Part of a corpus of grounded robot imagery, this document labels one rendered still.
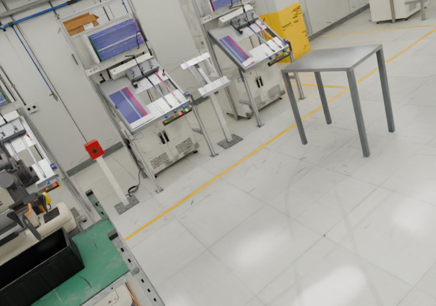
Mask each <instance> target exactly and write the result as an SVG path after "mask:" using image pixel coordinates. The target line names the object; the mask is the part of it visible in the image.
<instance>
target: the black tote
mask: <svg viewBox="0 0 436 306"><path fill-rule="evenodd" d="M84 268H85V266H84V263H83V261H82V257H81V256H80V252H79V249H78V247H77V245H76V244H75V243H74V241H73V240H72V238H71V237H70V236H69V234H68V233H67V231H66V230H65V229H64V227H61V228H60V229H58V230H56V231H55V232H53V233H52V234H50V235H48V236H46V237H45V238H44V239H42V240H40V241H39V242H37V243H36V244H34V245H32V246H31V247H29V248H27V249H26V250H24V251H22V252H21V253H19V254H17V255H16V256H15V257H13V258H11V259H10V260H8V261H7V262H5V263H3V264H2V265H0V306H30V305H32V304H33V303H34V302H36V301H38V300H39V299H40V298H42V297H43V296H45V295H46V294H48V293H49V292H50V291H52V290H53V289H55V288H56V287H58V286H59V285H61V284H62V283H63V282H65V281H67V280H68V279H69V278H71V277H72V276H74V275H75V274H77V273H78V272H80V271H81V270H82V269H84Z"/></svg>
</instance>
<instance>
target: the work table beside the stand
mask: <svg viewBox="0 0 436 306"><path fill-rule="evenodd" d="M374 53H376V57H377V62H378V69H379V74H380V82H381V89H382V93H383V101H384V106H385V113H386V118H387V126H388V130H389V132H392V133H393V132H394V131H395V127H394V119H393V111H392V106H391V98H390V93H389V85H388V80H387V72H386V67H385V59H384V54H383V46H382V44H376V45H362V46H354V47H340V48H333V49H319V50H311V51H310V52H308V53H306V54H305V55H303V56H301V57H300V58H299V59H297V60H295V61H294V62H292V63H291V64H289V65H287V66H286V67H284V68H283V69H281V72H282V76H283V80H284V84H285V87H286V90H287V94H288V97H289V101H290V103H291V107H292V111H293V115H294V117H295V121H296V124H297V128H298V132H299V135H300V139H301V142H302V144H303V145H306V144H307V143H308V142H307V139H306V135H305V131H304V127H303V125H302V121H301V118H300V114H299V110H298V106H297V102H296V100H295V96H294V93H293V88H292V85H291V81H290V79H289V75H288V73H302V72H314V74H315V79H316V82H317V87H318V90H319V95H320V98H321V103H322V108H323V111H324V116H325V119H326V124H332V120H331V117H330V111H329V108H328V103H327V100H326V95H325V92H324V87H323V84H322V78H321V74H320V72H329V71H346V75H347V79H348V85H349V88H350V94H351V98H352V104H353V107H354V113H355V116H356V122H357V129H358V132H359V138H360V141H361V147H362V151H363V157H369V156H370V150H369V144H368V141H367V135H366V130H365V124H364V120H363V114H362V111H361V104H360V100H359V94H358V90H357V84H356V78H355V74H354V68H355V67H357V66H358V65H359V64H361V63H362V62H364V61H365V60H366V59H367V58H369V57H370V56H372V55H373V54H374Z"/></svg>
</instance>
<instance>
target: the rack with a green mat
mask: <svg viewBox="0 0 436 306"><path fill-rule="evenodd" d="M85 194H86V196H87V197H88V199H89V200H90V202H91V203H92V205H93V206H94V208H95V209H96V211H97V212H98V214H99V216H100V217H101V218H102V219H100V220H99V221H97V222H96V223H94V224H92V225H91V226H90V227H88V228H86V229H85V230H83V231H82V232H80V233H78V234H77V235H75V236H74V237H72V240H73V241H74V243H75V244H76V245H77V247H78V249H79V252H80V256H81V257H82V261H83V263H84V266H85V268H84V269H82V270H81V271H80V272H78V273H77V274H75V275H74V276H72V277H71V278H69V279H68V280H67V281H65V282H63V283H62V284H61V285H59V286H58V287H56V288H55V289H53V290H52V291H50V292H49V293H48V294H46V295H45V296H43V297H42V298H40V299H39V300H38V301H36V302H34V303H33V304H32V305H30V306H94V305H95V304H96V303H98V302H99V301H101V300H102V299H103V298H105V297H106V296H107V295H109V294H110V293H112V292H113V291H114V290H115V289H117V288H119V287H120V286H121V285H122V284H124V283H126V282H127V281H128V280H129V279H131V278H132V277H135V278H136V280H137V282H138V283H139V285H140V286H141V288H142V289H143V291H144V292H145V293H146V295H147V297H148V298H149V299H150V301H151V303H152V304H153V305H154V306H166V305H165V303H164V302H163V300H162V299H161V297H160V295H159V294H158V293H157V291H156V289H155V288H154V286H153V285H152V283H151V281H150V280H149V278H148V277H147V275H146V273H145V272H144V271H143V269H142V267H141V266H140V264H139V263H138V261H137V260H136V258H135V257H134V255H133V253H132V252H131V250H130V248H129V247H128V246H127V244H126V242H125V241H124V239H123V238H122V236H121V234H120V233H119V232H118V230H117V228H116V227H115V225H114V223H113V222H112V221H111V219H110V217H109V216H108V214H107V213H106V211H105V210H104V208H103V206H102V205H101V203H100V201H99V200H98V199H97V197H96V195H95V194H94V192H93V191H92V189H89V190H88V191H86V192H85Z"/></svg>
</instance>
